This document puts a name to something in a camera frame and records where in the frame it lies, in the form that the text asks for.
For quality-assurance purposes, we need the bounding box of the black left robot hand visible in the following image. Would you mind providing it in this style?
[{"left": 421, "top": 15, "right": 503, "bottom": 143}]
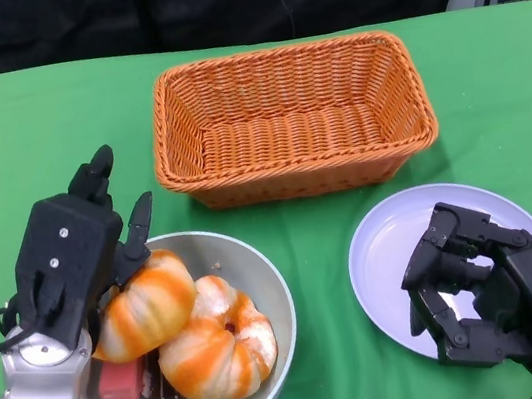
[{"left": 0, "top": 138, "right": 176, "bottom": 358}]

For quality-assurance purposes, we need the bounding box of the orange striped bread bun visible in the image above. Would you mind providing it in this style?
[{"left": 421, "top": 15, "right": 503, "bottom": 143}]
[
  {"left": 146, "top": 266, "right": 285, "bottom": 399},
  {"left": 77, "top": 244, "right": 208, "bottom": 367}
]

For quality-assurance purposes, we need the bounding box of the grey green bowl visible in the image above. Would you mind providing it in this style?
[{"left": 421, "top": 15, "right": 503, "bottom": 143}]
[{"left": 54, "top": 216, "right": 310, "bottom": 399}]

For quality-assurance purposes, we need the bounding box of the pink cake block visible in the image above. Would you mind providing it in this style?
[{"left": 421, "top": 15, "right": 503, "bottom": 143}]
[{"left": 94, "top": 356, "right": 151, "bottom": 399}]

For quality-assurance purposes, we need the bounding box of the pale lavender plate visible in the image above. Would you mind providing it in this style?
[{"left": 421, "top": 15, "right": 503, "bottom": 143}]
[{"left": 337, "top": 167, "right": 532, "bottom": 377}]

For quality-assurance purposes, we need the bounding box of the brown chocolate cake slice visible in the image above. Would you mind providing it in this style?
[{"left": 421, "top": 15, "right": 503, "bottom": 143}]
[{"left": 136, "top": 347, "right": 190, "bottom": 399}]

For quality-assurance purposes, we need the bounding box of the orange wicker basket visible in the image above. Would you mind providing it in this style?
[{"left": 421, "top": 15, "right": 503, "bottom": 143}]
[{"left": 138, "top": 22, "right": 447, "bottom": 221}]

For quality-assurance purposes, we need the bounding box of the green tablecloth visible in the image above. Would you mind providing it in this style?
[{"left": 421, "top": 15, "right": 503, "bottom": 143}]
[{"left": 0, "top": 0, "right": 532, "bottom": 399}]

